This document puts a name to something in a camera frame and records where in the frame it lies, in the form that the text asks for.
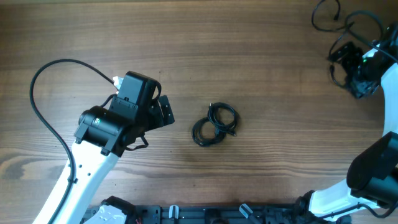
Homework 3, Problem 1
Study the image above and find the left camera black cable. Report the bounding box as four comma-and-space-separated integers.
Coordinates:
29, 58, 162, 224

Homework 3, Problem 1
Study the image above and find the thin black USB cable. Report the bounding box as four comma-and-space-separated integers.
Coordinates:
311, 0, 355, 33

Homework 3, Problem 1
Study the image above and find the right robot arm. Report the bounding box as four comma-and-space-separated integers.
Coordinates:
292, 22, 397, 223

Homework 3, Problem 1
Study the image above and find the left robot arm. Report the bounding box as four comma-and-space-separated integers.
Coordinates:
34, 72, 174, 223

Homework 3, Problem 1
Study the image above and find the thick black USB cable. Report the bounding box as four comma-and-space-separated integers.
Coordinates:
191, 116, 228, 147

